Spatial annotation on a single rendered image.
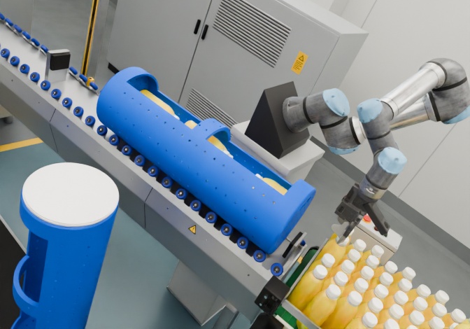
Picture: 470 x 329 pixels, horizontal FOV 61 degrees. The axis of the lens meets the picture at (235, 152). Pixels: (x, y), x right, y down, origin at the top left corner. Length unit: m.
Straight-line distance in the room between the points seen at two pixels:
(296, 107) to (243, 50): 1.53
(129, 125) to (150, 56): 2.33
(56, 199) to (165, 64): 2.55
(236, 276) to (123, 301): 0.98
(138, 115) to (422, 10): 2.87
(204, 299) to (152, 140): 1.06
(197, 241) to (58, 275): 0.49
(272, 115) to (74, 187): 0.76
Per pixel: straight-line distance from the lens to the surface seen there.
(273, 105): 1.59
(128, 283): 2.41
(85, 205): 1.29
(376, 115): 1.27
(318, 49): 2.77
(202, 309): 2.30
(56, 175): 1.37
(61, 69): 2.06
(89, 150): 1.79
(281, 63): 2.91
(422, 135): 3.93
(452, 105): 1.58
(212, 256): 1.52
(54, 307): 1.55
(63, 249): 1.31
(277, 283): 1.34
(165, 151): 1.45
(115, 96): 1.59
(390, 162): 1.22
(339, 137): 1.61
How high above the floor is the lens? 1.95
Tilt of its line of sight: 32 degrees down
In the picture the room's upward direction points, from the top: 24 degrees clockwise
